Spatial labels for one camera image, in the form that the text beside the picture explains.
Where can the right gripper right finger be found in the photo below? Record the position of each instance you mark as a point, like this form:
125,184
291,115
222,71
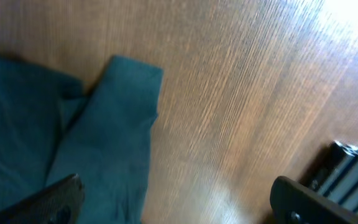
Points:
292,202

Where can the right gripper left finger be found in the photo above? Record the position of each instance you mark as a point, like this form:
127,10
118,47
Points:
59,203

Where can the dark green t-shirt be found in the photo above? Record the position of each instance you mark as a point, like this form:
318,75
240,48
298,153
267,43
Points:
49,129

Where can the aluminium frame rail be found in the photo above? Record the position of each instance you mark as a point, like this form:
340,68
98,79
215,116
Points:
335,175

